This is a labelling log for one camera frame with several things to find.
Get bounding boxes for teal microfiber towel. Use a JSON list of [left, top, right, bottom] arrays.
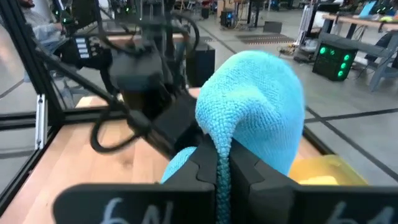
[[160, 49, 305, 224]]

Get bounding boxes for striped floor mat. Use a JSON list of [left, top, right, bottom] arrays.
[[236, 33, 296, 45]]

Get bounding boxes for yellow translucent plastic bin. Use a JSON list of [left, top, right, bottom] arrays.
[[289, 154, 368, 187]]

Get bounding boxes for person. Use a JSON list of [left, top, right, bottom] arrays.
[[17, 0, 75, 103]]

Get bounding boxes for large black floor box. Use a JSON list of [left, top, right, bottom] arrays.
[[186, 42, 216, 88]]

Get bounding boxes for silver frame bracket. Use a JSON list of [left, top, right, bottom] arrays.
[[34, 94, 49, 150]]

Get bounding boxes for grey leg wooden workbench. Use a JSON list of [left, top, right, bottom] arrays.
[[317, 14, 398, 93]]

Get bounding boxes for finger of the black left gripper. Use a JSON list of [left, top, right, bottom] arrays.
[[152, 95, 205, 156]]

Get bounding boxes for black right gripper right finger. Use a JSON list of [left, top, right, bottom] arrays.
[[229, 139, 398, 224]]

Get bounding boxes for black box with blue light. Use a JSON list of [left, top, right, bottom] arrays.
[[220, 9, 234, 28]]

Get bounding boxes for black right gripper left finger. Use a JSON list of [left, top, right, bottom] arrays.
[[52, 136, 218, 224]]

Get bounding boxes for black box with green lights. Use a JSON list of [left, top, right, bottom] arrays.
[[312, 42, 359, 83]]

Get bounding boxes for small black floor box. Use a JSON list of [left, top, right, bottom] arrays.
[[262, 21, 283, 34]]

